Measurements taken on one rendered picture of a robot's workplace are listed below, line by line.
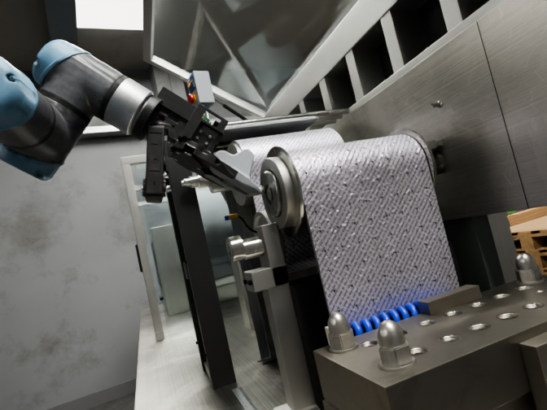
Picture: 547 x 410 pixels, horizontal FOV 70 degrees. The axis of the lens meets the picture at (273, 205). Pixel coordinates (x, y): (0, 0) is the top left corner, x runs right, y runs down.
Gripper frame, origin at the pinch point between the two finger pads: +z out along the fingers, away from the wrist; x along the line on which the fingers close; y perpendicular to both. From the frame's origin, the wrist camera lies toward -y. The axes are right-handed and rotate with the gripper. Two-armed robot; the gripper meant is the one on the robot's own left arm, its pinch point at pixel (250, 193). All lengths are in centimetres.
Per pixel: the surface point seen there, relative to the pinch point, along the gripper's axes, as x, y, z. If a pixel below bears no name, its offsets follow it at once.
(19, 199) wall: 356, -16, -137
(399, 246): -8.1, 2.3, 23.4
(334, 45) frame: 22, 51, 5
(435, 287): -8.1, -0.5, 32.1
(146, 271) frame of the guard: 94, -19, -7
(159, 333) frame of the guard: 94, -37, 9
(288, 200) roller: -7.2, -0.2, 4.4
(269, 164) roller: -3.2, 4.6, 0.0
